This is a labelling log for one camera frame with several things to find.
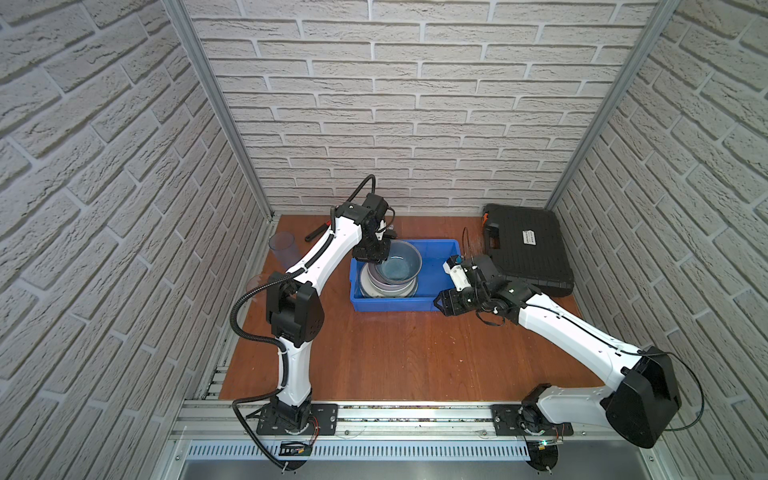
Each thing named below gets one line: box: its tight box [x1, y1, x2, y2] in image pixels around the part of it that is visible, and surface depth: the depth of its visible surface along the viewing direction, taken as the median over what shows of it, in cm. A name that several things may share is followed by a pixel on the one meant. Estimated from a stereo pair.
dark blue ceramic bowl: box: [367, 239, 423, 284], surface depth 89 cm
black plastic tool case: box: [482, 203, 575, 297], surface depth 105 cm
